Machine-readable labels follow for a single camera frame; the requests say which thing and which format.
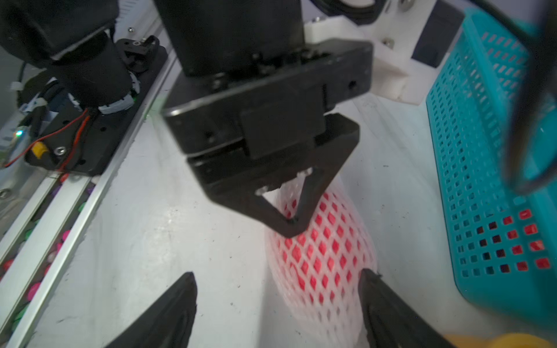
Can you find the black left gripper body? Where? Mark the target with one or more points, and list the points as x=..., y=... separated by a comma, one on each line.
x=269, y=112

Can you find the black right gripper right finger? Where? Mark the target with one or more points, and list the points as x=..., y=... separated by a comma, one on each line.
x=389, y=321

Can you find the netted red apple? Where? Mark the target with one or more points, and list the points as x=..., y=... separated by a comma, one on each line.
x=511, y=243
x=317, y=272

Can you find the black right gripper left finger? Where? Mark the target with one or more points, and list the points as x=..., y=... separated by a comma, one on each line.
x=168, y=322

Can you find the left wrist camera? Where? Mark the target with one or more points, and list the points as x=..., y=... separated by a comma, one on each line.
x=411, y=39

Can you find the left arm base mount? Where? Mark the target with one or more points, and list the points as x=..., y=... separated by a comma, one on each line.
x=87, y=126

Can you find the teal plastic perforated basket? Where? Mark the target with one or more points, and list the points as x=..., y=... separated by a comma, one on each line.
x=468, y=108

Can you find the yellow plastic tub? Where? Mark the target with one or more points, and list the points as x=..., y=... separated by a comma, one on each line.
x=509, y=340

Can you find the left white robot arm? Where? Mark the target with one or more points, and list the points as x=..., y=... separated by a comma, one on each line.
x=225, y=40

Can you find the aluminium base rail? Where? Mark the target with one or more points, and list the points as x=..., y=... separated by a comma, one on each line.
x=50, y=209

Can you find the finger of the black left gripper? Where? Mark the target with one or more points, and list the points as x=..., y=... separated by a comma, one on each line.
x=282, y=190

